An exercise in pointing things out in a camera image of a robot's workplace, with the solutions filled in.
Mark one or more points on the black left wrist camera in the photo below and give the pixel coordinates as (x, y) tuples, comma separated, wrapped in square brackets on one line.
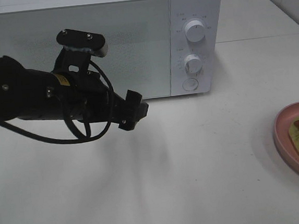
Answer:
[(80, 41)]

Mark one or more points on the white microwave oven body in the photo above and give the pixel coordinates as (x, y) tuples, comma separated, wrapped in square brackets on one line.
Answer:
[(159, 48)]

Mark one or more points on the white timer knob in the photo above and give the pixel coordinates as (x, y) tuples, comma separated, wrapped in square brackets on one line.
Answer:
[(192, 64)]

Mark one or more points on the white microwave door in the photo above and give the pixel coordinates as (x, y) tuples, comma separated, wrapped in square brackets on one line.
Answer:
[(137, 35)]

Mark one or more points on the round door release button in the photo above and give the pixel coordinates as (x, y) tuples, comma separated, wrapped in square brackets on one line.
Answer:
[(190, 84)]

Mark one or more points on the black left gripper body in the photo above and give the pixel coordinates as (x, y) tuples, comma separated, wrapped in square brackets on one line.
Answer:
[(97, 98)]

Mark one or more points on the upper white power knob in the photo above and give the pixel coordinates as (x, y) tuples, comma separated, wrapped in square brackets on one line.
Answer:
[(194, 30)]

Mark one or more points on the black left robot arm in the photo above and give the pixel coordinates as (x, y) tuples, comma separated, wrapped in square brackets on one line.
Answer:
[(30, 94)]

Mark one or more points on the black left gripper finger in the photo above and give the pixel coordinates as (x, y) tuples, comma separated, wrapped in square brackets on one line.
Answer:
[(133, 99), (129, 117)]

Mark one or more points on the pink round plate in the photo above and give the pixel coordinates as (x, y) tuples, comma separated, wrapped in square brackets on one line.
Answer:
[(282, 140)]

